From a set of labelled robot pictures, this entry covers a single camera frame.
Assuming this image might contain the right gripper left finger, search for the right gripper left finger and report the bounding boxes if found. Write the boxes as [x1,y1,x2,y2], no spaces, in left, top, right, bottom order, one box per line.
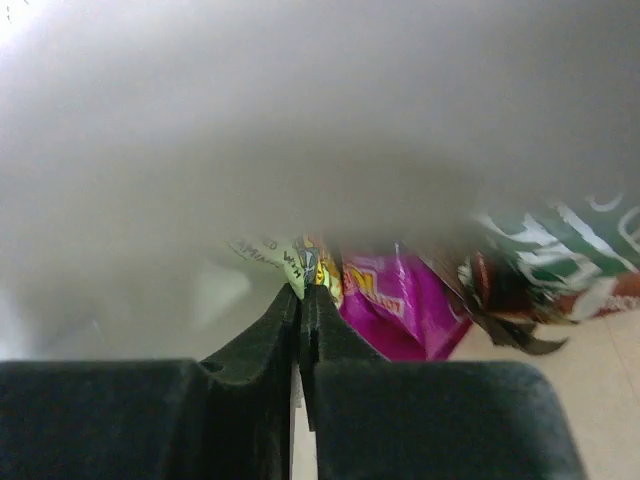
[1,287,300,479]

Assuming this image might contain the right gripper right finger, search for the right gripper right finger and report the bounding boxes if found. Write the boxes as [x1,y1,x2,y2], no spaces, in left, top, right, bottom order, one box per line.
[299,286,587,480]

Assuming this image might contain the yellow candy bag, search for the yellow candy bag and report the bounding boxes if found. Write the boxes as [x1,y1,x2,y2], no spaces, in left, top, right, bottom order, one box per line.
[294,235,344,309]

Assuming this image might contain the light green snack packet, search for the light green snack packet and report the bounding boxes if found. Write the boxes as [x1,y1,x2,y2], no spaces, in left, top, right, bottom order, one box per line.
[227,235,318,300]

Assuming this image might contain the green chips bag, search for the green chips bag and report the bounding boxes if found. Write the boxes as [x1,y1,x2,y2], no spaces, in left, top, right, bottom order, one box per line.
[457,194,639,356]

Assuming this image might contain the beige paper bag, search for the beige paper bag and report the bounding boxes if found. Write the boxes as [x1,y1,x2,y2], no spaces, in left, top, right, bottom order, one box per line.
[1,1,639,366]

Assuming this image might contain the magenta snack packet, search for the magenta snack packet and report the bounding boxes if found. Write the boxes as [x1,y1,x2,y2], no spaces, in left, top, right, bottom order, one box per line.
[339,243,471,362]

